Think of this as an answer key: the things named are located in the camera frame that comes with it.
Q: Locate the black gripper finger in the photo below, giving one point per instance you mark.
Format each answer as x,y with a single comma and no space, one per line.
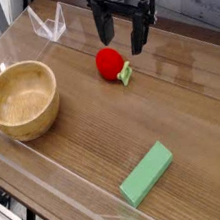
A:
139,33
104,22

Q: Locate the red plush strawberry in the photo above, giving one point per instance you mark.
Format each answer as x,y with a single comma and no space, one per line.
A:
112,66

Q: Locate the wooden bowl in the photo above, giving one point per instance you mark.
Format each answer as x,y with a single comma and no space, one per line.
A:
29,100

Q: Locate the green rectangular block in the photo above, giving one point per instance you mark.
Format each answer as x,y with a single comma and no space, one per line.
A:
146,174

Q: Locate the clear acrylic corner bracket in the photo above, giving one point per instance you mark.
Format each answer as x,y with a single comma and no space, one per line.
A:
50,29

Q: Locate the clear acrylic enclosure wall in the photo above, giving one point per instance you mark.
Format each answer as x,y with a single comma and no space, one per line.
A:
54,192

